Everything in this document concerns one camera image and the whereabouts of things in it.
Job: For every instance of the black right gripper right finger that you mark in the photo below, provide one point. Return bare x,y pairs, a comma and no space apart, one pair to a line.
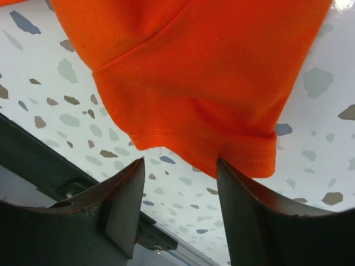
264,227

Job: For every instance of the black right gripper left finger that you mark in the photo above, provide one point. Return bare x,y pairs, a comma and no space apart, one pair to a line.
95,227

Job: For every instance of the orange t shirt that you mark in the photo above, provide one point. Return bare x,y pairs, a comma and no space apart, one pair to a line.
205,79

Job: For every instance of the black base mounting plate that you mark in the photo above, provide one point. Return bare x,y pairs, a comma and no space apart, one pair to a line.
35,162

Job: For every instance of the aluminium front frame rail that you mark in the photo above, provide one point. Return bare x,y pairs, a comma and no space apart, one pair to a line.
157,246

